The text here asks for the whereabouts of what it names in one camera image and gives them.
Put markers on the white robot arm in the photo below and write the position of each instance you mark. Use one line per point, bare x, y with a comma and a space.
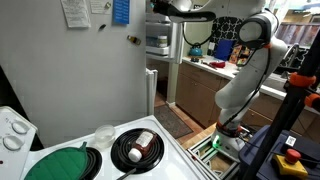
256, 32

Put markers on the white electric stove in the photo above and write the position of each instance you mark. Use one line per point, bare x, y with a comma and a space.
167, 160

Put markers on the clear plastic container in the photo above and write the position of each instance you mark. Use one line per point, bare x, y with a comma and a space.
104, 136

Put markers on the blue paper on fridge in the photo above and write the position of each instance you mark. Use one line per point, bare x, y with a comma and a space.
121, 11

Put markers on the wooden kitchen cabinets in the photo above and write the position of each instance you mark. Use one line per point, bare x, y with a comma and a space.
197, 86

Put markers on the brown floor rug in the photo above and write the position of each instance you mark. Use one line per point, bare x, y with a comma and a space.
171, 122

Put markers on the blue tea kettle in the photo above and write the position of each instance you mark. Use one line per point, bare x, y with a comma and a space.
195, 50

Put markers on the red bowl on counter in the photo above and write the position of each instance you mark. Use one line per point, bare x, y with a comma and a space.
218, 64

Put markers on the blue board on counter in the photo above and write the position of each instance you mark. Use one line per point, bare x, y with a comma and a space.
223, 49

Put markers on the white refrigerator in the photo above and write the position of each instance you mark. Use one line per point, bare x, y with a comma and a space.
70, 81

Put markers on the green leaf silicone mat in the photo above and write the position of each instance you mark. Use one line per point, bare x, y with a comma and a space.
63, 164

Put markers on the white paper note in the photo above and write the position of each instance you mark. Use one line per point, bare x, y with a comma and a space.
76, 13

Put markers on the red emergency stop button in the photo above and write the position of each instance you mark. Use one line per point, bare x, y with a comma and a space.
289, 164

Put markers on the black spoon handle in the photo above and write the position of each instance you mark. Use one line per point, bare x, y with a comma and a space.
127, 174

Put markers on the black camera stand pole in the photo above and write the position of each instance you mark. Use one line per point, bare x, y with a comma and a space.
290, 109

